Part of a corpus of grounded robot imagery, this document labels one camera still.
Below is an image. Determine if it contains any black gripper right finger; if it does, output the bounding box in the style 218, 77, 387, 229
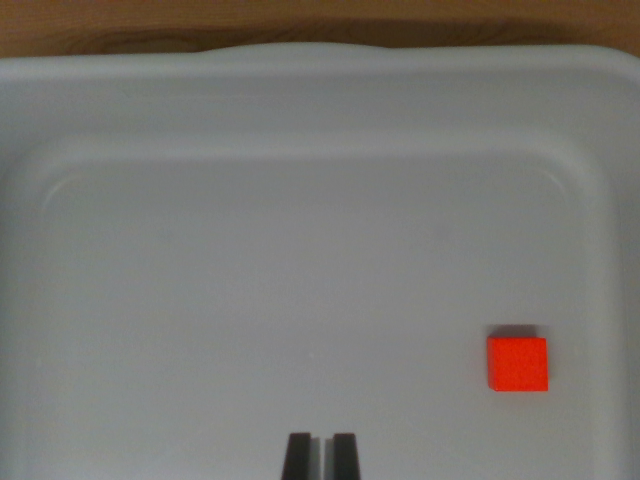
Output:
323, 432, 362, 480

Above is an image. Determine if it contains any grey plastic bin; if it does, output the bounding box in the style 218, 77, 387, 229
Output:
0, 42, 640, 480

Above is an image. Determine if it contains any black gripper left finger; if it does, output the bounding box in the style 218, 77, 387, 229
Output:
281, 432, 322, 480

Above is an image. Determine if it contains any red block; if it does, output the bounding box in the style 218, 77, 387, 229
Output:
487, 336, 550, 393

